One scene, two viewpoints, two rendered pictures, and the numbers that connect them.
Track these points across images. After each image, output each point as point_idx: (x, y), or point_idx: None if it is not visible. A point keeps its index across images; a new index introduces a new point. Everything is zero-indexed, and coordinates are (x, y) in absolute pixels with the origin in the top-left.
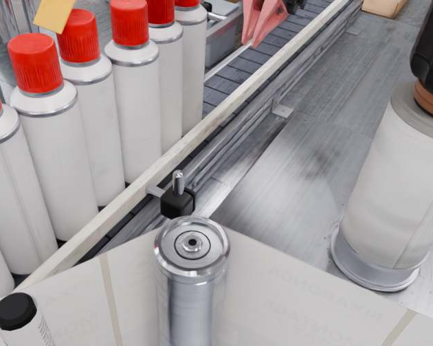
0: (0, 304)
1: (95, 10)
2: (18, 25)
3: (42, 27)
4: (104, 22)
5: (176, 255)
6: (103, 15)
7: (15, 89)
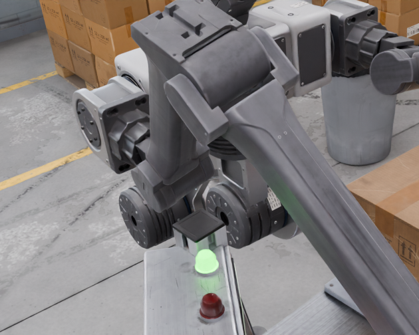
0: None
1: (317, 306)
2: (217, 180)
3: (269, 331)
4: (324, 327)
5: None
6: (324, 314)
7: None
